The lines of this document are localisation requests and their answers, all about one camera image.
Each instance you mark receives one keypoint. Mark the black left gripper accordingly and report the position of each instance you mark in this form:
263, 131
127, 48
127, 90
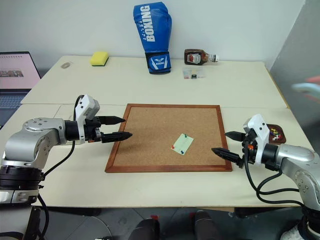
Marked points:
91, 130

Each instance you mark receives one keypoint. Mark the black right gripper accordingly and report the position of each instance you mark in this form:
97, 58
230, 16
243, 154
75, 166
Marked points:
250, 150

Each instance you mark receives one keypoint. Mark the green paper note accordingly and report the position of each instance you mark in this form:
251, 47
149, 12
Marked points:
183, 143

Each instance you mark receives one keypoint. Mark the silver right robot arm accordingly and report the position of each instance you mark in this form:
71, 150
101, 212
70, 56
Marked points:
295, 160

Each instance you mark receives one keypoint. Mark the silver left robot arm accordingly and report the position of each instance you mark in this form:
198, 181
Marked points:
30, 142

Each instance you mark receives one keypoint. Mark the wood framed cork board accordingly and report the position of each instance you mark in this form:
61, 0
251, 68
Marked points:
155, 140

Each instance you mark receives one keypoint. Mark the blurred person hand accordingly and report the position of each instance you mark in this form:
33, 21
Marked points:
314, 79

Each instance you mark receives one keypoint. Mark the brown wooden pin tray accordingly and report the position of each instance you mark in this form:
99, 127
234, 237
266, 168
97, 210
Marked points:
282, 141

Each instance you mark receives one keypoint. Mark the yellow green sponge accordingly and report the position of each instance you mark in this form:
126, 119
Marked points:
98, 58

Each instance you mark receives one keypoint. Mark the small clear round cap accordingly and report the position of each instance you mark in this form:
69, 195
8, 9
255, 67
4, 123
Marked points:
65, 65

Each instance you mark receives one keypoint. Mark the small clear plastic box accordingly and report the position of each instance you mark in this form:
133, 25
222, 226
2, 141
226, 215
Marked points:
193, 73

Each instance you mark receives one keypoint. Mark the brown sauce bottle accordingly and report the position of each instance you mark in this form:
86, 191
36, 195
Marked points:
196, 57

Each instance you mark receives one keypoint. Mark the blue boxing glove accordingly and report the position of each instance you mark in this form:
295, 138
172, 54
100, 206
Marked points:
152, 25

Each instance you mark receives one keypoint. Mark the open grey laptop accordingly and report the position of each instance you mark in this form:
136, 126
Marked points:
15, 72

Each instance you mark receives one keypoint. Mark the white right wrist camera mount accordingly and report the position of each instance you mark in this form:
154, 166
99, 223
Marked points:
261, 130

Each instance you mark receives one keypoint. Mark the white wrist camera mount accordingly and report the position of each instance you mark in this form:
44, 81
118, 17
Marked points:
85, 103
261, 130

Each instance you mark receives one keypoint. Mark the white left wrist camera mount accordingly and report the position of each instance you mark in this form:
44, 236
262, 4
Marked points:
85, 103

